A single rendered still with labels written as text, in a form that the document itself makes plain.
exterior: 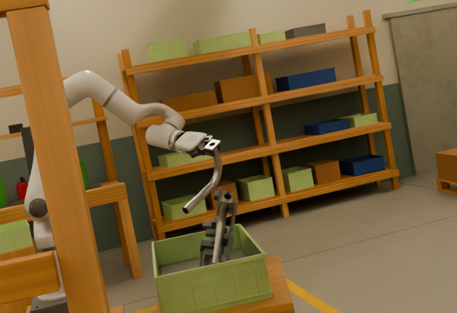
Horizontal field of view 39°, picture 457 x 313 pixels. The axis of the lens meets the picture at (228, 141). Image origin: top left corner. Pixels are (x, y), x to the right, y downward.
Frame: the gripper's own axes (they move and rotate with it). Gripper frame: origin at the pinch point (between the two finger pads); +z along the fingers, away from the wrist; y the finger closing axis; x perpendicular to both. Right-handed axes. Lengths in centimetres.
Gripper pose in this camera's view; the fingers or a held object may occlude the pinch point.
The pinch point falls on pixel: (212, 149)
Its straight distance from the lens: 241.8
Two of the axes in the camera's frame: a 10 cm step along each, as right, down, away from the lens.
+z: 7.9, 1.8, -5.9
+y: 5.7, -5.8, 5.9
